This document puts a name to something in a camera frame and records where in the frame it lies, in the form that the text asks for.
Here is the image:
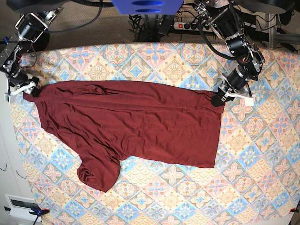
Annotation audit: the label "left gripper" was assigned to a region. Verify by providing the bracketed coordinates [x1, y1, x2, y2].
[210, 78, 255, 107]

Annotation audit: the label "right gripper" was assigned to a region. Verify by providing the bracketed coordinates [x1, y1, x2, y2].
[4, 76, 40, 103]

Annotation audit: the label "blue handled clamp lower left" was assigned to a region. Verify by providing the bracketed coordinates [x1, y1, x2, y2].
[4, 207, 50, 225]

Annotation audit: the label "white wall socket box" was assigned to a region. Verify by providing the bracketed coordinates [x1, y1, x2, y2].
[5, 194, 39, 222]

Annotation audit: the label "patterned colourful tablecloth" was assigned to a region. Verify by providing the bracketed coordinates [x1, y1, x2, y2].
[11, 43, 300, 225]

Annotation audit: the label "white power strip red switch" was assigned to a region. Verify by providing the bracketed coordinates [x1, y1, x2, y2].
[173, 22, 199, 31]

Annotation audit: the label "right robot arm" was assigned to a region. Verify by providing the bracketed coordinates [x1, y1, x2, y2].
[0, 7, 62, 104]

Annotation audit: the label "dark red t-shirt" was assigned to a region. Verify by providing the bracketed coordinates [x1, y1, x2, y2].
[23, 81, 224, 192]

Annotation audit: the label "clamp upper left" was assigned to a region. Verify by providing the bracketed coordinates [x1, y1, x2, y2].
[0, 37, 9, 45]

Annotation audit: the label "blue plastic mount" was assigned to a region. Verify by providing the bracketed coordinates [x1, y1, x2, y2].
[112, 0, 184, 15]

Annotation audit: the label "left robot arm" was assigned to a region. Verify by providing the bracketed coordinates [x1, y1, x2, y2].
[192, 0, 265, 107]

